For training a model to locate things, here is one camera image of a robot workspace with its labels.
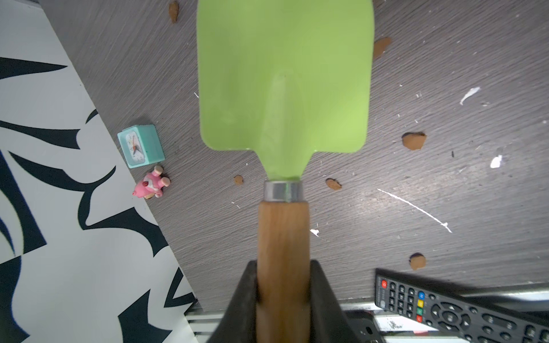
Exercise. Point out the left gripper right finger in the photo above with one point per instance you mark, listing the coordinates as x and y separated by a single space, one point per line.
328 323

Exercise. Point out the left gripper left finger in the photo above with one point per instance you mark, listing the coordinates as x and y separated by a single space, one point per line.
238 323

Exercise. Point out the light green small trowel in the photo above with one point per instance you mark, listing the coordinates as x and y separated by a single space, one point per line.
284 79

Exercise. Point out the black remote control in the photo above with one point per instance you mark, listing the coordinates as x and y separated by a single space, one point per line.
452 314

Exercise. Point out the pink toy figure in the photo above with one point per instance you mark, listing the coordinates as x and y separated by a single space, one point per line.
152 184

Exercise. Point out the small teal alarm clock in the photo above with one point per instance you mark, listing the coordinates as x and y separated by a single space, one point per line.
141 146

